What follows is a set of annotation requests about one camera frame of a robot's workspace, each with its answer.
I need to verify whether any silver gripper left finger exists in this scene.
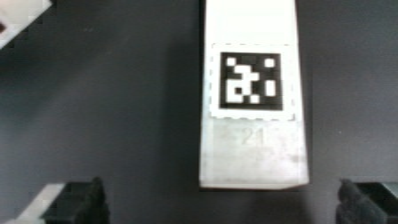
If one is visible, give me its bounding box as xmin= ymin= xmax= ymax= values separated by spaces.
xmin=42 ymin=177 xmax=109 ymax=224

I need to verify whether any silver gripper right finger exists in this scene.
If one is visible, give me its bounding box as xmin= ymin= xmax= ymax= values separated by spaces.
xmin=337 ymin=179 xmax=398 ymax=224

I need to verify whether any white square table top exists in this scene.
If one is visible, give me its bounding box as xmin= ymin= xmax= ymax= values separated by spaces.
xmin=0 ymin=0 xmax=54 ymax=49

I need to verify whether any white table leg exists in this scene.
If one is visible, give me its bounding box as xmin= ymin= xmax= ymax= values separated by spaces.
xmin=200 ymin=0 xmax=310 ymax=190

